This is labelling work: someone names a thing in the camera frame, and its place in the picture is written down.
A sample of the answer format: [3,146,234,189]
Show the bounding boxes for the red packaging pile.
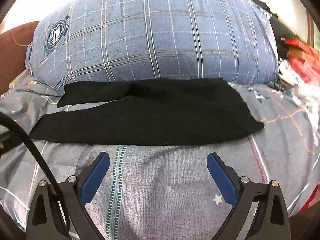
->
[285,39,320,85]

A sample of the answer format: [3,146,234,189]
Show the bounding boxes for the wooden window frame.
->
[306,12,320,50]

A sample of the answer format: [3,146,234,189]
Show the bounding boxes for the white plastic bag clutter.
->
[275,57,320,120]

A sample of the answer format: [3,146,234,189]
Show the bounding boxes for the black cable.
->
[0,112,72,240]

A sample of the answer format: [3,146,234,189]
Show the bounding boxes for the black pants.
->
[29,78,265,147]

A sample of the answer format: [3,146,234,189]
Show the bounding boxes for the black bag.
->
[252,0,295,55]

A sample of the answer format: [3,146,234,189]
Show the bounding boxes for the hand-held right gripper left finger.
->
[26,152,110,240]

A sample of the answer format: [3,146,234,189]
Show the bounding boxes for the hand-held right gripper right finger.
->
[207,152,292,240]

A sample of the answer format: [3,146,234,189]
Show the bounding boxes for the blue plaid pillow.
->
[25,0,279,94]

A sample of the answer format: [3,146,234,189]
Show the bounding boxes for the brown headboard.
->
[0,21,38,94]

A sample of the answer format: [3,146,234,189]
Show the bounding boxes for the grey printed bed sheet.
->
[0,76,320,240]

